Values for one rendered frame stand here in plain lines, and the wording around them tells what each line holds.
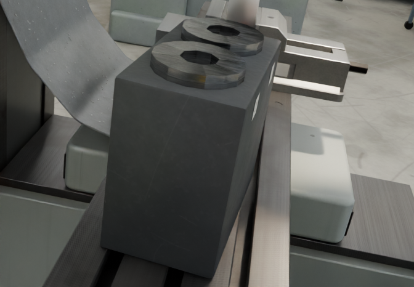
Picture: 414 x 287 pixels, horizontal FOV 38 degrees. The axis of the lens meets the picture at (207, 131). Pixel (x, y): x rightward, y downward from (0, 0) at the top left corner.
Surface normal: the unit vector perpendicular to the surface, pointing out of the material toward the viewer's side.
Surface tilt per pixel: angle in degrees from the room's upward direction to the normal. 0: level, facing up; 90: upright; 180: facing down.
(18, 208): 90
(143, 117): 90
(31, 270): 90
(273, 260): 0
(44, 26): 63
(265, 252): 0
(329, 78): 90
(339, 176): 0
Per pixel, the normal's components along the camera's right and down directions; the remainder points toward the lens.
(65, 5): 0.94, -0.24
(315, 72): -0.11, 0.43
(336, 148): 0.15, -0.88
